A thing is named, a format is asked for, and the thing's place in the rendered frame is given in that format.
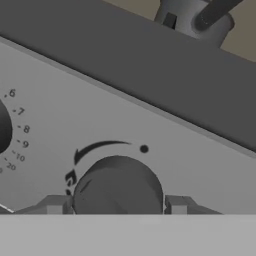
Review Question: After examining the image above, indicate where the dark grey stove knob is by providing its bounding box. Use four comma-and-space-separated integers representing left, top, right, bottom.
72, 155, 166, 215
0, 99, 14, 155

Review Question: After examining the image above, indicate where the grey saucepan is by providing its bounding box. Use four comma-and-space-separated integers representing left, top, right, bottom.
153, 0, 244, 49

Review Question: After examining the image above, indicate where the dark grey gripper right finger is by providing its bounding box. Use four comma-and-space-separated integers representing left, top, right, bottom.
163, 195, 224, 215

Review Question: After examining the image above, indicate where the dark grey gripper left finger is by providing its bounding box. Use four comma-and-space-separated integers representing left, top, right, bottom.
14, 194, 75, 215

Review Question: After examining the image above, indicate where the grey stove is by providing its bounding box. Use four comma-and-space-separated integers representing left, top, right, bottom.
0, 0, 256, 215

